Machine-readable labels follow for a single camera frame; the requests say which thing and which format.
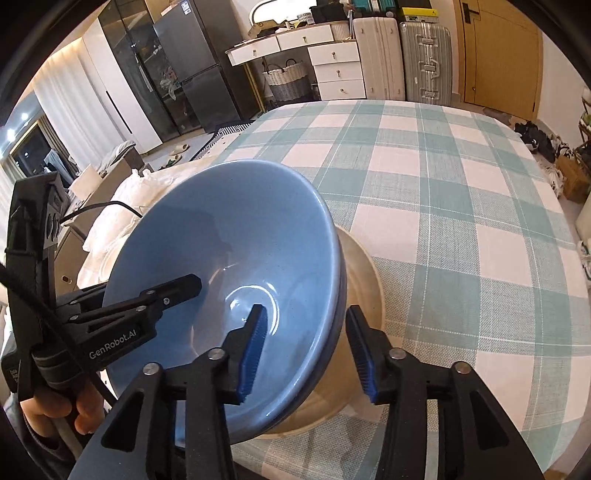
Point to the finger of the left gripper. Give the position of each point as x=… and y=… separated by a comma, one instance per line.
x=162, y=297
x=87, y=297

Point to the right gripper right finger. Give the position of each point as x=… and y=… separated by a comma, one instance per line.
x=477, y=438

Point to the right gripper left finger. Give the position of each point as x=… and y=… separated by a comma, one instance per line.
x=170, y=423

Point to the beige plate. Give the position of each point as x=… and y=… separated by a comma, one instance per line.
x=340, y=384

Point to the large blue bowl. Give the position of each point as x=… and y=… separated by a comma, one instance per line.
x=253, y=232

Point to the person's left hand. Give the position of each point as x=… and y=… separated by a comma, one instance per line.
x=47, y=405

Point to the white bubble wrap bag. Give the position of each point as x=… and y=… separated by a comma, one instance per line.
x=115, y=223

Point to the grey sofa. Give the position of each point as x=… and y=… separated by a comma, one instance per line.
x=101, y=182

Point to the teal checked tablecloth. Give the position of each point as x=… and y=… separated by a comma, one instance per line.
x=475, y=255

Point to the dotted white rug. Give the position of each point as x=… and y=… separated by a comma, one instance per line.
x=221, y=133

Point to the woven laundry basket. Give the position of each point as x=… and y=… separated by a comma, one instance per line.
x=288, y=83

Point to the black refrigerator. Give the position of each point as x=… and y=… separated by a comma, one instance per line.
x=195, y=36

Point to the white dressing desk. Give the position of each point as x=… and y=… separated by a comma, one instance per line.
x=288, y=40

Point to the white drawer unit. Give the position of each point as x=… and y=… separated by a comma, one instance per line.
x=338, y=71

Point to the oval mirror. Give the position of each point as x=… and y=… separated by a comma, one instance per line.
x=280, y=10

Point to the white suitcase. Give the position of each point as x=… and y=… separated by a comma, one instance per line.
x=381, y=57

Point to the wooden door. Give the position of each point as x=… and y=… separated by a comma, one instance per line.
x=502, y=58

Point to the silver suitcase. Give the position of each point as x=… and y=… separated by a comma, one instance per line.
x=428, y=62

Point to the stacked shoe boxes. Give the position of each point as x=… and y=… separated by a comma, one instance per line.
x=418, y=11

